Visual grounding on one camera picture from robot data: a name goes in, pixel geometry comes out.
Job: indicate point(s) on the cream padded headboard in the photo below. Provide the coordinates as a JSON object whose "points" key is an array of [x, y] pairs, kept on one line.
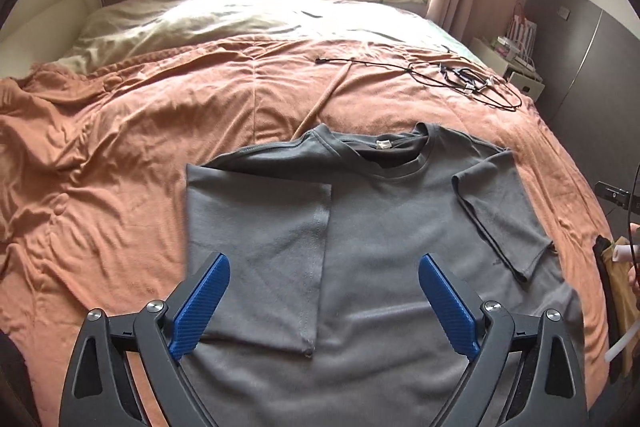
{"points": [[45, 2]]}

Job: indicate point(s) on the grey t-shirt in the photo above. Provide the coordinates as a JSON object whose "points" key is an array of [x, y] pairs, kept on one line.
{"points": [[390, 232]]}

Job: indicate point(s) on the dark grey wardrobe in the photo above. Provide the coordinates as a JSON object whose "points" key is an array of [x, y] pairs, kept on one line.
{"points": [[585, 72]]}

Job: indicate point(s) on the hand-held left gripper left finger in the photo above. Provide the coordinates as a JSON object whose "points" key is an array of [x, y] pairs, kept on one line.
{"points": [[200, 307]]}

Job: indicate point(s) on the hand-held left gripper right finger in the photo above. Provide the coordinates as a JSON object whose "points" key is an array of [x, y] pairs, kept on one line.
{"points": [[450, 307]]}

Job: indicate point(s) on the striped paper bag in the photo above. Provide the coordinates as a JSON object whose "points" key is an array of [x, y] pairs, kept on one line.
{"points": [[522, 34]]}

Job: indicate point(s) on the person's right hand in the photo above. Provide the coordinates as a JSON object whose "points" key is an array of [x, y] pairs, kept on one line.
{"points": [[636, 279]]}

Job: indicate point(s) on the white nightstand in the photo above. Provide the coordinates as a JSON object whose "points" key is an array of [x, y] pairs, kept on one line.
{"points": [[515, 74]]}

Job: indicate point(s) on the beige duvet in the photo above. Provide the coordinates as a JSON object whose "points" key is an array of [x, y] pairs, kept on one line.
{"points": [[200, 12]]}

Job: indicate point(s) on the orange blanket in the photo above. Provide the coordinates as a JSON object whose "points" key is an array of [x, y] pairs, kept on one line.
{"points": [[125, 132]]}

